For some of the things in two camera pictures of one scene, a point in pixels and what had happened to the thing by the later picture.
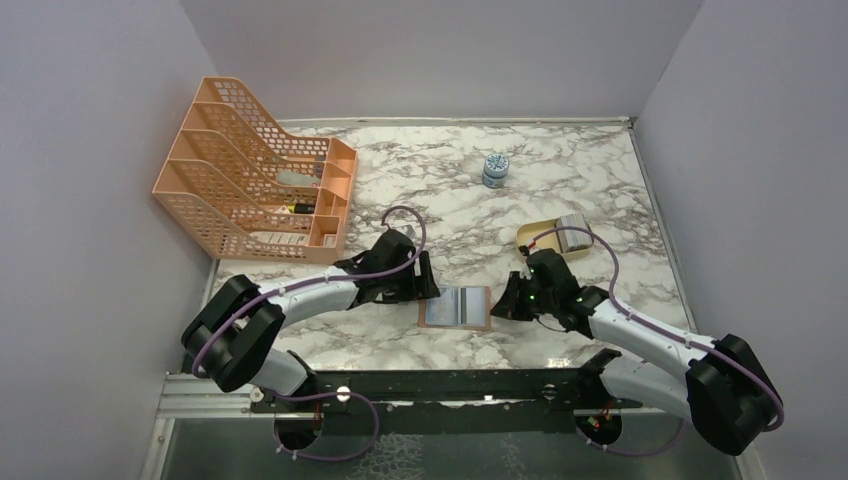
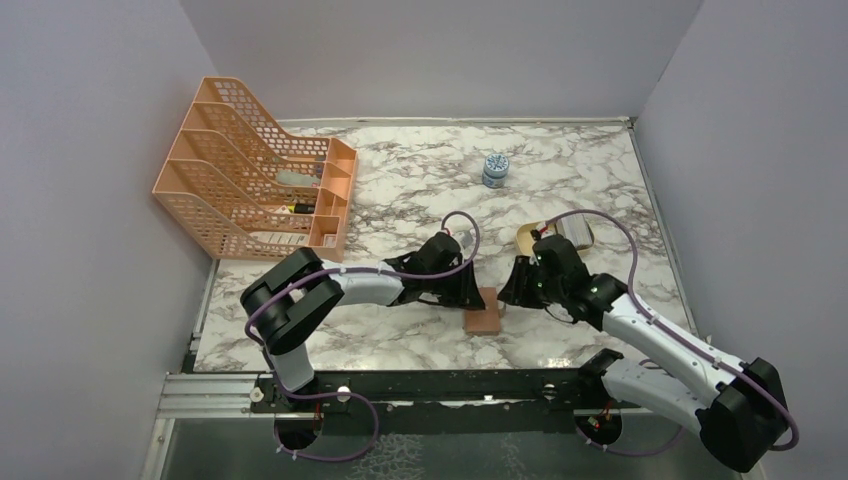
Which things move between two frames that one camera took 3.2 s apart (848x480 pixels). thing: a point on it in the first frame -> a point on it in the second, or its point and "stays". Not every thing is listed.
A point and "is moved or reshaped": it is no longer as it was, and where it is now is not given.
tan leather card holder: x=466 y=308 is moved or reshaped
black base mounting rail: x=446 y=401 stays
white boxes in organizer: x=284 y=238 stays
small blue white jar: x=495 y=170 stays
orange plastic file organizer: x=258 y=191 stays
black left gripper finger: x=425 y=285 -> x=468 y=292
